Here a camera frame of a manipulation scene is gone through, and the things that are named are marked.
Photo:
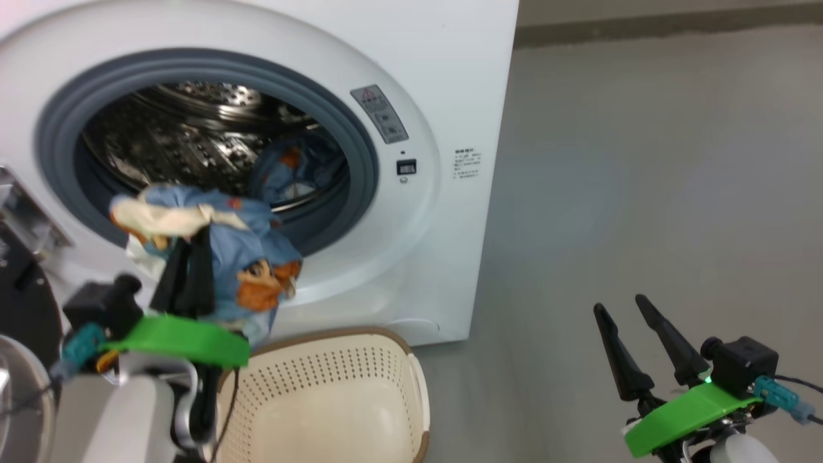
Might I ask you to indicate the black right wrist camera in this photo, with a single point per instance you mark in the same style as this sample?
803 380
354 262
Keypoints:
746 366

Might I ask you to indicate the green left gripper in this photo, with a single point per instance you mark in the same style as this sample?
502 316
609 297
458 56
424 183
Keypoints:
186 341

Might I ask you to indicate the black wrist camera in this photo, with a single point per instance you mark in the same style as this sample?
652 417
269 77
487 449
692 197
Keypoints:
746 366
103 305

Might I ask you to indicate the grey warning sticker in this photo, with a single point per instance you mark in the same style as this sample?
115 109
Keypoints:
380 114

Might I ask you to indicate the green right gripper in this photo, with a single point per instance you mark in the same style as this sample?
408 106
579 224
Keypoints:
688 415

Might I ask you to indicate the cream perforated laundry basket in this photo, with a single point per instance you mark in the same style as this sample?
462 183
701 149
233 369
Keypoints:
334 411

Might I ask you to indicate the blue garment with cream lining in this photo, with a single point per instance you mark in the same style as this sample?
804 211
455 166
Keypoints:
238 238

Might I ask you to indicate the black glass washer door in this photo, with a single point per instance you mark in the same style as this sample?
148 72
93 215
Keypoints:
26 302

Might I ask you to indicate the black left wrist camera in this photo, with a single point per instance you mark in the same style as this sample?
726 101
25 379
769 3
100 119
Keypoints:
103 305

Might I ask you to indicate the stainless steel washer drum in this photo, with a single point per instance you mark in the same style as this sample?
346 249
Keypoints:
180 141

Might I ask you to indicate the black door latch slot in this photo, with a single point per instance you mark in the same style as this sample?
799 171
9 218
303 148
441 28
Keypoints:
406 167

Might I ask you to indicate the metal door hinge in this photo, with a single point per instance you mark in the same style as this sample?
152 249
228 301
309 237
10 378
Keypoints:
26 212

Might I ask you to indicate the white front-load washing machine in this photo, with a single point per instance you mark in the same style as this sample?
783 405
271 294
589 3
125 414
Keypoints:
418 257

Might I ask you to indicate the round white filter cover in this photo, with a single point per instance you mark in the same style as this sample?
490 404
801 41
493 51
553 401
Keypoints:
411 325

